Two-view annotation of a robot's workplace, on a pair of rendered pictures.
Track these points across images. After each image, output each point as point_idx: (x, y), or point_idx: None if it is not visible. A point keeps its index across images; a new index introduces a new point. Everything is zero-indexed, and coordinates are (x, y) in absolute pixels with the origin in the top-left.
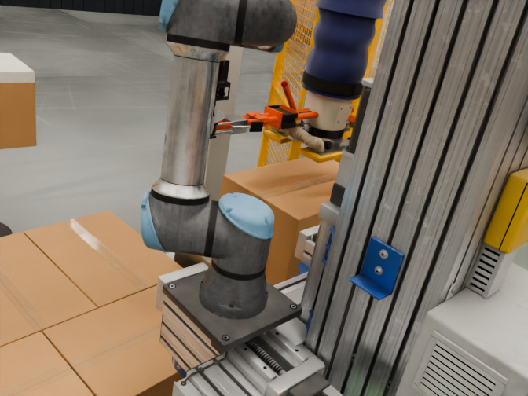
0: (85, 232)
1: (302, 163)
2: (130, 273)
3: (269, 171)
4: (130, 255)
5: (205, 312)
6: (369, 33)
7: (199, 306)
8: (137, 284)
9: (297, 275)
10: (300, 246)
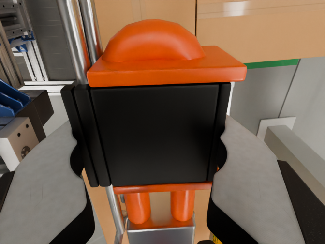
0: (322, 6)
1: (197, 235)
2: (226, 10)
3: (199, 201)
4: (251, 29)
5: None
6: None
7: None
8: (207, 8)
9: (19, 104)
10: (10, 126)
